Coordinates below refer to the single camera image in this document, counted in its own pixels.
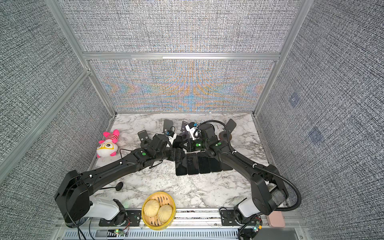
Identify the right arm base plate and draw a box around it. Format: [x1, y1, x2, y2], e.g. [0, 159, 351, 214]
[219, 208, 240, 227]

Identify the brown right phone stand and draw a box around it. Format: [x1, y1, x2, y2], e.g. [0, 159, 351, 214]
[219, 119, 237, 141]

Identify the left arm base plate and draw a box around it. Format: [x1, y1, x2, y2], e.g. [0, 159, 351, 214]
[99, 209, 142, 227]

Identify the yellow bamboo steamer basket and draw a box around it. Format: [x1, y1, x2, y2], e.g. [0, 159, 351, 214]
[142, 192, 176, 231]

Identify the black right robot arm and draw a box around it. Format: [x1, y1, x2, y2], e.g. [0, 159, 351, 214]
[173, 120, 298, 224]

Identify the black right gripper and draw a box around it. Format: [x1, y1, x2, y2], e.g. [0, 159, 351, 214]
[179, 137, 210, 153]

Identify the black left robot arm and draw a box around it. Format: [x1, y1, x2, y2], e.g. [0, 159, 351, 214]
[54, 134, 185, 228]

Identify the brown round phone stand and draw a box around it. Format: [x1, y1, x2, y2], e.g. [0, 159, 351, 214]
[163, 119, 174, 134]

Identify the black spoon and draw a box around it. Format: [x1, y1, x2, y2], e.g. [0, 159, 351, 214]
[100, 182, 124, 192]

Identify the left steamed bun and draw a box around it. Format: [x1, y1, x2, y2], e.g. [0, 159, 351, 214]
[143, 199, 160, 218]

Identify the pink white plush toy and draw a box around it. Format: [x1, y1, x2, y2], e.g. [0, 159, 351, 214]
[96, 130, 120, 158]

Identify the aluminium front rail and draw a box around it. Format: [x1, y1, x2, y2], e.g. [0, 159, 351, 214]
[50, 208, 311, 240]

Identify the black round phone stand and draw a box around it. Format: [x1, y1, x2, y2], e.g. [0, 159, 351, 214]
[138, 130, 150, 143]

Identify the black corrugated cable conduit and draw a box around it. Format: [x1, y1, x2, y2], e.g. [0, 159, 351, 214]
[197, 119, 302, 212]

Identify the right steamed bun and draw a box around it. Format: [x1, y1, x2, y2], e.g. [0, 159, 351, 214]
[157, 205, 174, 224]

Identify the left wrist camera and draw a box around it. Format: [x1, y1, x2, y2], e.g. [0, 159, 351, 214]
[167, 132, 177, 147]

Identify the pink phone case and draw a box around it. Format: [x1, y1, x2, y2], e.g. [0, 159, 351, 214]
[267, 211, 286, 228]

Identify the purple round phone stand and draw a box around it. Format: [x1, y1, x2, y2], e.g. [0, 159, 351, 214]
[182, 121, 189, 132]

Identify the steamed bun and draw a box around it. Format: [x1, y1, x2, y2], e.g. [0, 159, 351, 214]
[143, 199, 160, 218]
[157, 205, 174, 224]

